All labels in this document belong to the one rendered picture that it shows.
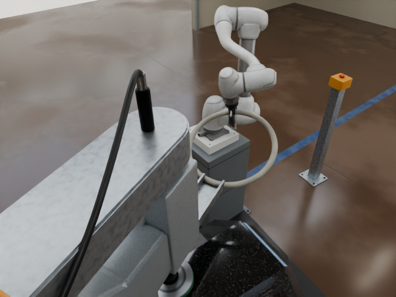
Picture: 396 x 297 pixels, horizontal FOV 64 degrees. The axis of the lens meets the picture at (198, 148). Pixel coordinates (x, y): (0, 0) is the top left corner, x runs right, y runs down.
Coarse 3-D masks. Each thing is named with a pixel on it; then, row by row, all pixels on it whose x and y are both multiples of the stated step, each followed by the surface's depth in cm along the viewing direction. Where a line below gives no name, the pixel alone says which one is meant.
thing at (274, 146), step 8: (224, 112) 182; (240, 112) 180; (248, 112) 179; (208, 120) 182; (264, 120) 174; (200, 128) 182; (272, 128) 171; (192, 136) 178; (272, 136) 168; (272, 144) 166; (272, 152) 163; (272, 160) 160; (264, 168) 159; (256, 176) 157; (216, 184) 160; (224, 184) 158; (232, 184) 158; (240, 184) 157
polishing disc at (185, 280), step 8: (184, 264) 149; (184, 272) 146; (192, 272) 145; (184, 280) 142; (192, 280) 142; (160, 288) 140; (168, 288) 140; (176, 288) 140; (184, 288) 140; (160, 296) 137; (168, 296) 137; (176, 296) 137
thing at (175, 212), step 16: (192, 160) 104; (192, 176) 105; (176, 192) 97; (192, 192) 109; (160, 208) 95; (176, 208) 100; (192, 208) 113; (160, 224) 101; (176, 224) 104; (192, 224) 118; (176, 240) 108; (192, 240) 124; (176, 256) 113; (176, 272) 118
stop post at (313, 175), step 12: (336, 84) 248; (348, 84) 249; (336, 96) 254; (336, 108) 263; (324, 120) 274; (324, 132) 279; (324, 144) 285; (324, 156) 297; (312, 168) 307; (312, 180) 312; (324, 180) 312
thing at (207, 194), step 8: (200, 176) 161; (200, 184) 161; (208, 184) 162; (200, 192) 158; (208, 192) 158; (216, 192) 152; (200, 200) 154; (208, 200) 154; (200, 208) 150; (208, 208) 147; (200, 216) 141; (200, 224) 143
